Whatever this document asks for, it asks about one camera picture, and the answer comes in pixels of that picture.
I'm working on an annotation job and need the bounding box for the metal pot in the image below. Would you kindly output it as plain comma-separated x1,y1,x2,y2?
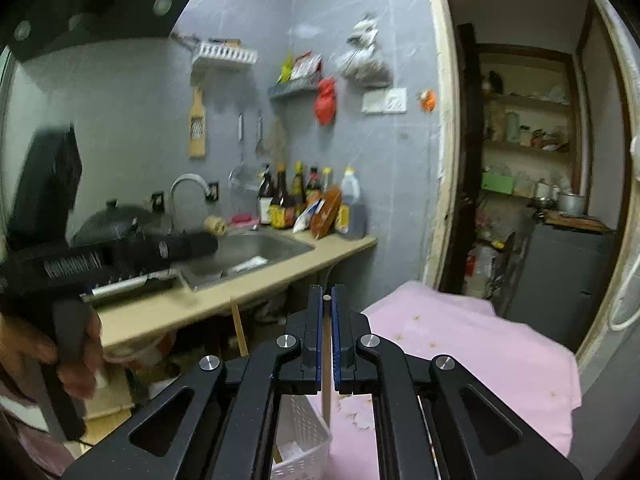
557,191,588,216

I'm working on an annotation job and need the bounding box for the red white snack packet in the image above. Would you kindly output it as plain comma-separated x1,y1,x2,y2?
292,52,323,81

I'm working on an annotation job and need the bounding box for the pink floral cloth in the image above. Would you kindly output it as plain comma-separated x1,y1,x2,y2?
325,280,583,480

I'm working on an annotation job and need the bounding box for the grey wall rack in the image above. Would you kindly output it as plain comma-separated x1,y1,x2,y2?
267,77,323,102

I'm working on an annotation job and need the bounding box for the person's left hand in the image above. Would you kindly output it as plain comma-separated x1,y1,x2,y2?
0,305,108,402

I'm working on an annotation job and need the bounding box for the white wall rack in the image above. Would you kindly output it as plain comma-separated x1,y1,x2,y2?
191,41,258,73

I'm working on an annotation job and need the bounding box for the black wok with lid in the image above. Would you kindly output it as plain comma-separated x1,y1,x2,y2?
70,200,173,248

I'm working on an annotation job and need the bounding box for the wooden cutting board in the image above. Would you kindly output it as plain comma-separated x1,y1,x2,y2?
542,210,613,233

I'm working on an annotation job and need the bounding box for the orange sauce packet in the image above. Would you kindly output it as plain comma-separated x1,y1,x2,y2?
309,185,343,240

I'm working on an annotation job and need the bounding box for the dark soy sauce bottle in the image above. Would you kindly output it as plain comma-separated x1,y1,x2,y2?
270,162,296,231

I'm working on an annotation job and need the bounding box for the grey cabinet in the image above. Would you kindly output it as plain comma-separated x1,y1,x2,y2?
505,222,616,341

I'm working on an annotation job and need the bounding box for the white plastic basket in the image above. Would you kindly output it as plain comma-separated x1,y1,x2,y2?
272,395,333,480

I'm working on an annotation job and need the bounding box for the wooden grater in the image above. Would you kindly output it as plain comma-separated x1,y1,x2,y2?
187,87,208,158

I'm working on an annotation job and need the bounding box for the large oil jug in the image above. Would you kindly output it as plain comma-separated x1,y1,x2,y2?
335,167,368,240

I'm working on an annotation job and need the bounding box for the black range hood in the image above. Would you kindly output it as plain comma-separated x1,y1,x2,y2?
0,0,213,63

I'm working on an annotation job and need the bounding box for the metal strainer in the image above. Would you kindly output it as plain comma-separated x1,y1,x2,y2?
229,112,261,192

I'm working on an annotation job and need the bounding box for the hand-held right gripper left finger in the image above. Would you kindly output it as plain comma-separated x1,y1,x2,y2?
62,285,326,480

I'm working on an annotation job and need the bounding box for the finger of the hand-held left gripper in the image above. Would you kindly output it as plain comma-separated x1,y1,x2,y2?
82,269,177,303
112,231,219,267

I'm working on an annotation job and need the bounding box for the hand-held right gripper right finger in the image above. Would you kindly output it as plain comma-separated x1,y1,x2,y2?
331,285,583,480

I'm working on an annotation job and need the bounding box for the person's left forearm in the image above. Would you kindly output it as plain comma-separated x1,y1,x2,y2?
0,375,68,480

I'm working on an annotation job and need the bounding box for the metal faucet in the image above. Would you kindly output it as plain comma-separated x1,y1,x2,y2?
169,174,208,233

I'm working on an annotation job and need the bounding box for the red label sauce bottle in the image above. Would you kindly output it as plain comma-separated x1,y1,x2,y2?
306,166,322,206

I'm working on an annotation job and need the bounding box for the white blue packet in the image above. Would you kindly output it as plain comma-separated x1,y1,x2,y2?
292,197,321,233

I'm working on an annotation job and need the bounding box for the wooden shelf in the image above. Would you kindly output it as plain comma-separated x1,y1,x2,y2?
475,45,583,201

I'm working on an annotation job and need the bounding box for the clear bag with dark contents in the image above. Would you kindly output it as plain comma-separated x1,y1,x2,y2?
335,15,393,88

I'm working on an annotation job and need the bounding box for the dark pump bottle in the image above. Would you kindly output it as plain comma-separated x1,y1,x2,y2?
257,165,276,226

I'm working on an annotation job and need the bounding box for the beige kitchen counter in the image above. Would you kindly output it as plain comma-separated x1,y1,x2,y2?
97,225,378,351

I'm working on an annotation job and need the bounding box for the steel sink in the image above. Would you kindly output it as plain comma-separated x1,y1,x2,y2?
177,225,318,293

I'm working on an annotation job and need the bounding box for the white wall socket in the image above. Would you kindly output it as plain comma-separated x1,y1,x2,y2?
361,87,408,115

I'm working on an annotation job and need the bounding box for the green box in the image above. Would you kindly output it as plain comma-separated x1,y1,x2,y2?
481,172,516,195

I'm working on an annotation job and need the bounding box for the wooden chopstick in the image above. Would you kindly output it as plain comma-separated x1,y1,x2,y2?
321,295,333,428

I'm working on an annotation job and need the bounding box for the yellow cap sauce bottle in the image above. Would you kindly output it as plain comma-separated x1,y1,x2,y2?
292,161,307,218

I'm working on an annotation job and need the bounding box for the red plastic bag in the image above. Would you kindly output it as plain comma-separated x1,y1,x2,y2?
314,77,337,127

